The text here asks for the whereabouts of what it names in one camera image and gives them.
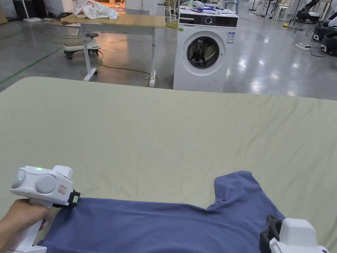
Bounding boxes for wooden table with white cloths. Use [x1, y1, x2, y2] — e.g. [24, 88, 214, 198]
[60, 0, 166, 88]

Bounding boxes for person's left hand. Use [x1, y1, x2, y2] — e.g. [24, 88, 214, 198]
[0, 198, 56, 253]

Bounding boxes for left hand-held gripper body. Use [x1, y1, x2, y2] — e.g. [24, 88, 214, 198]
[8, 165, 81, 253]

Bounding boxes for blue shirt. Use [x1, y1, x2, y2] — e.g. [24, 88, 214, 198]
[37, 170, 286, 253]

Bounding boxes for yellow cable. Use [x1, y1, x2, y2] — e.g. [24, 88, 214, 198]
[97, 50, 159, 87]

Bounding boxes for white stool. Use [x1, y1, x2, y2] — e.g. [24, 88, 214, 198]
[157, 3, 178, 24]

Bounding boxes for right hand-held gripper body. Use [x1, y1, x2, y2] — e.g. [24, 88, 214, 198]
[259, 217, 330, 253]

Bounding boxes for white washing machine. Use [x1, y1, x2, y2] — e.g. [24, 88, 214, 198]
[173, 6, 240, 93]

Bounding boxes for bed with pale green sheet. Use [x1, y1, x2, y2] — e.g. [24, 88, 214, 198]
[0, 76, 337, 253]

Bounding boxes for white chair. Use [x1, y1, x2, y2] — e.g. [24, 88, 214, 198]
[273, 5, 294, 22]

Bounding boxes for white ride-on toy car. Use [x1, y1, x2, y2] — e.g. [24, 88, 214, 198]
[63, 33, 103, 60]

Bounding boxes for black and white robot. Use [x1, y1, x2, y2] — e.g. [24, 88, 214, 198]
[294, 0, 321, 21]
[312, 0, 337, 57]

